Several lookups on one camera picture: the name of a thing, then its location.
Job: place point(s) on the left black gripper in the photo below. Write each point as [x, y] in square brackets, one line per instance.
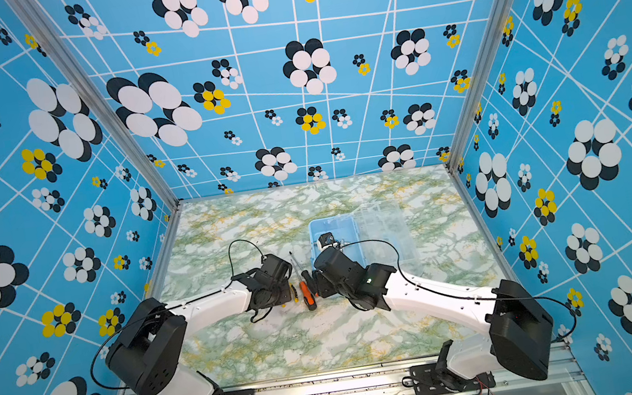
[287, 292]

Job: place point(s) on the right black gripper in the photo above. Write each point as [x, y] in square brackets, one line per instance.
[322, 283]

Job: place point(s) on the orange black screwdriver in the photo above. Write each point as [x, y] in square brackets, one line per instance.
[305, 288]

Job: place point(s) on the yellow-handled pliers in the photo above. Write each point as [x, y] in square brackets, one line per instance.
[294, 294]

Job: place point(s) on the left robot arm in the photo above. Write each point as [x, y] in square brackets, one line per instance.
[145, 355]

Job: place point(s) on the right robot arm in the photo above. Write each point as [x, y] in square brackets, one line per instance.
[512, 331]

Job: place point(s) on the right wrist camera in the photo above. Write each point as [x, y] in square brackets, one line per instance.
[328, 241]

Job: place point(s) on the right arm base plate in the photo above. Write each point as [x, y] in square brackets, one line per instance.
[428, 379]

